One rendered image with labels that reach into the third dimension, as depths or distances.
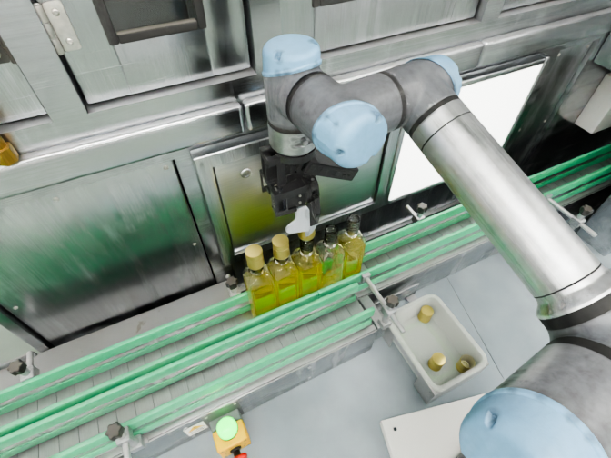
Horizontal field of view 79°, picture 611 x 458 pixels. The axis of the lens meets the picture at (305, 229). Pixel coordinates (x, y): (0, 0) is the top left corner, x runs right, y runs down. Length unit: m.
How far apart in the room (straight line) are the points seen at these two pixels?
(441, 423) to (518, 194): 0.69
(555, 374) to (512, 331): 0.82
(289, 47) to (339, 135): 0.14
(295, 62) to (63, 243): 0.57
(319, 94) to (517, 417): 0.37
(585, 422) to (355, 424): 0.69
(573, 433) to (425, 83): 0.38
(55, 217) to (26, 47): 0.30
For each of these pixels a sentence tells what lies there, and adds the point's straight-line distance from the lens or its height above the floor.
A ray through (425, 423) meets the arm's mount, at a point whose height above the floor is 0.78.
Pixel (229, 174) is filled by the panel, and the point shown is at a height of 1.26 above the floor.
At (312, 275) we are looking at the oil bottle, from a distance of 0.85.
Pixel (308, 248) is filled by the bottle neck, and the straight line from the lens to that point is 0.78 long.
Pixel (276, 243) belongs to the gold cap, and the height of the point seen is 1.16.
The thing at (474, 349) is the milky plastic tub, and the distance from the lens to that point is 1.07.
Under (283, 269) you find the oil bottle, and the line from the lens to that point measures 0.79.
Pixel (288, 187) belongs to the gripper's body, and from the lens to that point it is 0.61.
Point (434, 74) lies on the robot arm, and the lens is 0.52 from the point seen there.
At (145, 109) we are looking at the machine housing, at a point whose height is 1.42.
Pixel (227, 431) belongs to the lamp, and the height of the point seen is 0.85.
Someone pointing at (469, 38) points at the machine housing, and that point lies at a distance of 0.96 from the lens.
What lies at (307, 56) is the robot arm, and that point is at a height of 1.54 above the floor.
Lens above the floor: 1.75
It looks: 50 degrees down
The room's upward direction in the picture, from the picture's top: straight up
